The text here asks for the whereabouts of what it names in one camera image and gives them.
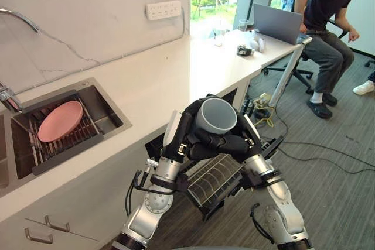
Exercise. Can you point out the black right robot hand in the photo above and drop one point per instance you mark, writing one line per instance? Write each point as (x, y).
(249, 141)

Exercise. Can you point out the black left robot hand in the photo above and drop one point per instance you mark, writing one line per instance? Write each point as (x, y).
(173, 128)

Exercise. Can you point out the grey cup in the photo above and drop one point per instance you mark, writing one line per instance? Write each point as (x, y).
(216, 115)

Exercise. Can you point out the pink bowl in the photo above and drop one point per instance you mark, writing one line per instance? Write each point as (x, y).
(60, 121)

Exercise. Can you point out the grey dishwasher rack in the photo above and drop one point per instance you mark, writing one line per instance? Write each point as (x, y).
(214, 179)

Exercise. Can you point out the stainless steel sink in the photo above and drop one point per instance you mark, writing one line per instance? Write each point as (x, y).
(114, 115)

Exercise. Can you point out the small white cup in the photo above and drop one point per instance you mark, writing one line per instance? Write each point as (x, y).
(219, 38)

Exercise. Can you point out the black sink drying rack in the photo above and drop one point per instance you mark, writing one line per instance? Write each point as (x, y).
(73, 147)

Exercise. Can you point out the clear plastic cup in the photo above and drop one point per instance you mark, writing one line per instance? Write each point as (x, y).
(243, 26)

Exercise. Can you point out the black office chair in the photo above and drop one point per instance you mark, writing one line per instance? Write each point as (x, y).
(296, 71)

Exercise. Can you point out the small black device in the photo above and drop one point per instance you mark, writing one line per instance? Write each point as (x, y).
(244, 50)

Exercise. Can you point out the white crumpled object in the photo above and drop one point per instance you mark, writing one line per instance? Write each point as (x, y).
(259, 43)

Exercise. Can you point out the white power strip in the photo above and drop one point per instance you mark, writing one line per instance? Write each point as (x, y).
(163, 10)

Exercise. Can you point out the grey laptop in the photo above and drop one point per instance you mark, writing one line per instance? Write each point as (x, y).
(276, 24)

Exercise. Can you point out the white shoe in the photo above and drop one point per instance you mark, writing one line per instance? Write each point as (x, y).
(364, 87)

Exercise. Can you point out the person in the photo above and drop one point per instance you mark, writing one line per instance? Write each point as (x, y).
(328, 27)

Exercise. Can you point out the chrome tap base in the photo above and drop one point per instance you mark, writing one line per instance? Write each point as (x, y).
(8, 97)

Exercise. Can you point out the chrome curved faucet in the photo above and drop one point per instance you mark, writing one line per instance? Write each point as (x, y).
(23, 17)

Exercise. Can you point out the window with grey frame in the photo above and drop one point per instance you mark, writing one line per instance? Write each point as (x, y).
(214, 1)

